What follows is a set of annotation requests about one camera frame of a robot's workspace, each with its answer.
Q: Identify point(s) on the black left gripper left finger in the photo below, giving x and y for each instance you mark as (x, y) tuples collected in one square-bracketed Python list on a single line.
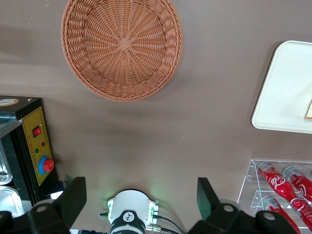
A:
[(65, 202)]

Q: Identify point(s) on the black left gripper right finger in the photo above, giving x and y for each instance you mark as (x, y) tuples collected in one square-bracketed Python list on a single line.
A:
[(209, 207)]

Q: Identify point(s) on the triangle sandwich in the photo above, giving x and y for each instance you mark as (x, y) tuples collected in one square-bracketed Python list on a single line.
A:
[(309, 111)]

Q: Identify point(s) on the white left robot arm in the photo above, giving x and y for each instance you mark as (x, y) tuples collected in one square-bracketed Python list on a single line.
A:
[(129, 202)]

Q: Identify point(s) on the beige plastic tray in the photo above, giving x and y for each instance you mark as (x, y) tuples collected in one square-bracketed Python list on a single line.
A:
[(285, 92)]

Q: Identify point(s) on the round brown wicker basket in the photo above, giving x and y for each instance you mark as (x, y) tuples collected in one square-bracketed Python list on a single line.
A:
[(97, 61)]

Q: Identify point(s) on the clear acrylic bottle rack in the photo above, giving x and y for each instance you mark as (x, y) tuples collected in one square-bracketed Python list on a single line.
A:
[(248, 175)]

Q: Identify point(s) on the steel food pan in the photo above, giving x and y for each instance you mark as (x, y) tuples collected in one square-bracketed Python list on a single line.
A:
[(4, 168), (9, 202)]

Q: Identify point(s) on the black food warmer cabinet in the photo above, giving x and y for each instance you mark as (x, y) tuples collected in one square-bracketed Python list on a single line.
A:
[(36, 143)]

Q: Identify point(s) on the red cola bottle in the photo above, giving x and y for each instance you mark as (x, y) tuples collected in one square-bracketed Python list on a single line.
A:
[(280, 185), (278, 212), (301, 182)]

